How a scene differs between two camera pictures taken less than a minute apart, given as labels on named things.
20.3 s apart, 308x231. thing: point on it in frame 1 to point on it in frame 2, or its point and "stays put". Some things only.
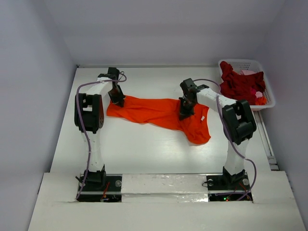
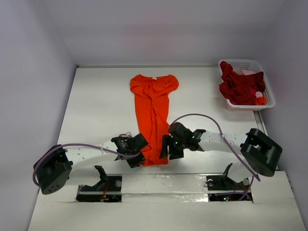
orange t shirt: (164, 112) to (152, 96)
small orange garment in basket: (261, 101) stays put
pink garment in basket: (247, 72) stays put
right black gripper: (186, 104) to (172, 149)
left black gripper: (119, 101) to (134, 162)
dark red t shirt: (240, 87) stays put
